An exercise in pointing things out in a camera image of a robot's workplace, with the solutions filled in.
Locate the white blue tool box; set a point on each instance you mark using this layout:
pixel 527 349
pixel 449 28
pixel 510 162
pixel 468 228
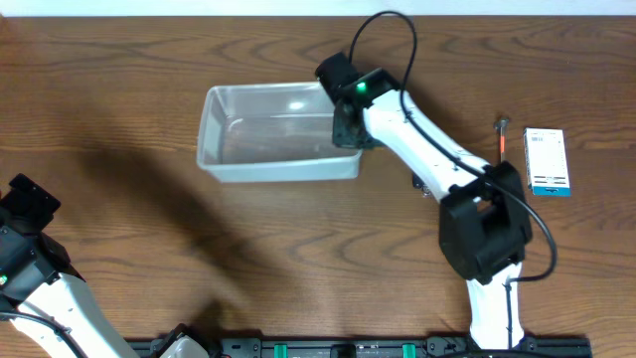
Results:
pixel 546 163

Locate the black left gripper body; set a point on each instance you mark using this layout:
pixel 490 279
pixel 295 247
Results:
pixel 25 216

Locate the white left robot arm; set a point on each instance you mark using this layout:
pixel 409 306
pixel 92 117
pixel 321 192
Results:
pixel 42 294

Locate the clear plastic container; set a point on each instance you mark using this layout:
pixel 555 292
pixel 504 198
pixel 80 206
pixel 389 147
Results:
pixel 271 133

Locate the small hammer black handle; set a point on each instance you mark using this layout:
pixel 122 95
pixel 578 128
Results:
pixel 501 126

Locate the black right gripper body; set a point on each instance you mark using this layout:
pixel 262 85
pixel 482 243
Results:
pixel 343 134

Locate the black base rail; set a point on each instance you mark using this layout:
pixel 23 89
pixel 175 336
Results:
pixel 431 346

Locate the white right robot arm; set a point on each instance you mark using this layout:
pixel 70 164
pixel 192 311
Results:
pixel 483 227

